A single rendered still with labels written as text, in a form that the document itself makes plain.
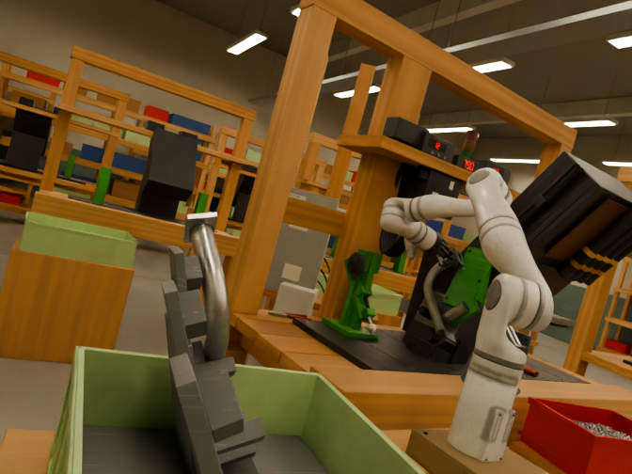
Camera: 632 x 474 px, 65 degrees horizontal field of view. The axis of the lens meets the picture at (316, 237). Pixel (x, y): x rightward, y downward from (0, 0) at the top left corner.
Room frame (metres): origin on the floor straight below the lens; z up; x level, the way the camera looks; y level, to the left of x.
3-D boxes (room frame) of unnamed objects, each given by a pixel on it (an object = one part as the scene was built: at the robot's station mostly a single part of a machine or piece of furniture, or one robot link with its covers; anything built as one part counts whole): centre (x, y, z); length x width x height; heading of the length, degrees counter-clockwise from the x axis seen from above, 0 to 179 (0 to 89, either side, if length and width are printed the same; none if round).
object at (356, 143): (1.95, -0.43, 1.52); 0.90 x 0.25 x 0.04; 124
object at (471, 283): (1.64, -0.54, 1.17); 0.13 x 0.12 x 0.20; 124
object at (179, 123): (7.58, 3.42, 1.12); 3.01 x 0.54 x 2.24; 118
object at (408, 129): (1.75, -0.21, 1.59); 0.15 x 0.07 x 0.07; 124
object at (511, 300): (0.92, -0.39, 1.14); 0.09 x 0.09 x 0.17; 3
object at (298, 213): (2.04, -0.37, 1.23); 1.30 x 0.05 x 0.09; 124
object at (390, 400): (1.50, -0.73, 0.82); 1.50 x 0.14 x 0.15; 124
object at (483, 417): (0.92, -0.38, 0.98); 0.09 x 0.09 x 0.17; 37
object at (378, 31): (1.98, -0.40, 1.89); 1.50 x 0.09 x 0.09; 124
